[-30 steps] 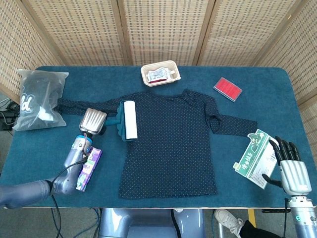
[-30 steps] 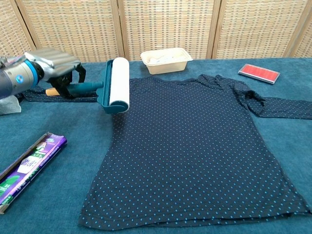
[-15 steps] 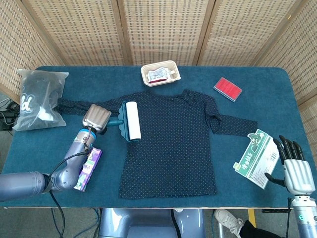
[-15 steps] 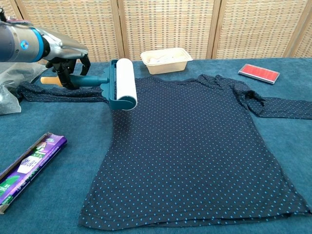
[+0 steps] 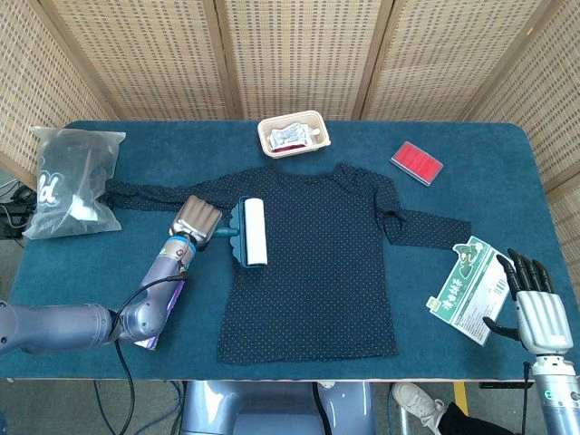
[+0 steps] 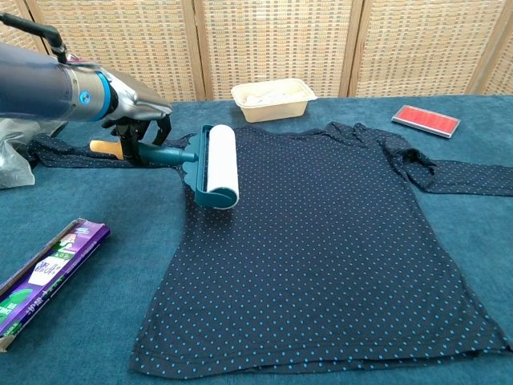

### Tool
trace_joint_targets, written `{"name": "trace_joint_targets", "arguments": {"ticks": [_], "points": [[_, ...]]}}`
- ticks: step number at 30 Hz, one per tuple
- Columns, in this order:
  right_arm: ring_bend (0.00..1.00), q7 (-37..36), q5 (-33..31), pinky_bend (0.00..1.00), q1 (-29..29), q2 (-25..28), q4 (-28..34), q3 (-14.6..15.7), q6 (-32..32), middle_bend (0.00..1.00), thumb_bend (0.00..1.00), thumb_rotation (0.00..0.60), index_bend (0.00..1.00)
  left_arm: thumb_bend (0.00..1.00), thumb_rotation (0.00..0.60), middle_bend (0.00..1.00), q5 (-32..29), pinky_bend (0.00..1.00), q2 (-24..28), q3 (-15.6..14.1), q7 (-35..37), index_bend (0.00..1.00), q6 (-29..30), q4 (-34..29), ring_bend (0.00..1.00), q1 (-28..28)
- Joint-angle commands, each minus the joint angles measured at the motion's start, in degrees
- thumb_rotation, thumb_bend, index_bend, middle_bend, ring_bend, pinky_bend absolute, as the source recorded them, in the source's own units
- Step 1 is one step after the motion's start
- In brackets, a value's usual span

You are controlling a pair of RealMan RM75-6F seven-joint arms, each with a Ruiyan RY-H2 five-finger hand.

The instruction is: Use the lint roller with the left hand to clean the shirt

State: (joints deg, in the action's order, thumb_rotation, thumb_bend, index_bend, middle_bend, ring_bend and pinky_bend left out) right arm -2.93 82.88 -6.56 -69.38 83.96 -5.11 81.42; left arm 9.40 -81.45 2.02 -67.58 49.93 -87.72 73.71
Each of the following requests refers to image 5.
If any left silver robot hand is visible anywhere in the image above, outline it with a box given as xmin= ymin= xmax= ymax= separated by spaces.
xmin=169 ymin=194 xmax=224 ymax=253

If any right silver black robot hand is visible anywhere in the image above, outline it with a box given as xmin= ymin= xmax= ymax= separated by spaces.
xmin=482 ymin=247 xmax=575 ymax=356

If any teal lint roller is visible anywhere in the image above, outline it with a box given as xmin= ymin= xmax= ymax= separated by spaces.
xmin=212 ymin=195 xmax=269 ymax=268

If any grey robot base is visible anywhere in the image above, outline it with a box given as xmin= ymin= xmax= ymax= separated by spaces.
xmin=180 ymin=380 xmax=375 ymax=435

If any dark dotted long-sleeve shirt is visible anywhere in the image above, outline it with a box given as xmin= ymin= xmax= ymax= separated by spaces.
xmin=104 ymin=162 xmax=472 ymax=366

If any green white cardboard box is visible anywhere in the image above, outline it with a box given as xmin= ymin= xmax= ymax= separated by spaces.
xmin=425 ymin=235 xmax=513 ymax=348

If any purple long cardboard box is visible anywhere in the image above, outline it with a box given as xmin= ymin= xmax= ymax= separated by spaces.
xmin=134 ymin=278 xmax=188 ymax=353

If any teal carpet table cover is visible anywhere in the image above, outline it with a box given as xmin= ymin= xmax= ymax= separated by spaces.
xmin=7 ymin=120 xmax=559 ymax=382

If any beige plastic tray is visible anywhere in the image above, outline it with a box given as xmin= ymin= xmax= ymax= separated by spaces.
xmin=256 ymin=110 xmax=332 ymax=160

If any white crumpled packet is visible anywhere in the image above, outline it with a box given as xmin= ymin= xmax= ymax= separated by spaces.
xmin=270 ymin=124 xmax=323 ymax=150

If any black trouser leg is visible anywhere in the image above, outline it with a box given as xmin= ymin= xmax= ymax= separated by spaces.
xmin=437 ymin=401 xmax=488 ymax=435

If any clear bag with dark clothing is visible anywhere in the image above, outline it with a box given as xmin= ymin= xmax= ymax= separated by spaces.
xmin=23 ymin=125 xmax=127 ymax=240

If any white sneaker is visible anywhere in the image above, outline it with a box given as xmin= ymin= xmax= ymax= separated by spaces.
xmin=391 ymin=382 xmax=448 ymax=430

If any black power adapter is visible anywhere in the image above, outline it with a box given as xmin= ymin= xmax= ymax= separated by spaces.
xmin=0 ymin=180 xmax=38 ymax=241

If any woven bamboo folding screen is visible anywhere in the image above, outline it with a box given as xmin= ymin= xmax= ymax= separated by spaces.
xmin=0 ymin=0 xmax=580 ymax=291

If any red flat box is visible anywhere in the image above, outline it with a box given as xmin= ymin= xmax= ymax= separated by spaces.
xmin=389 ymin=140 xmax=444 ymax=188

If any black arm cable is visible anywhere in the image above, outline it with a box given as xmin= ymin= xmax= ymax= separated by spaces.
xmin=107 ymin=271 xmax=189 ymax=435

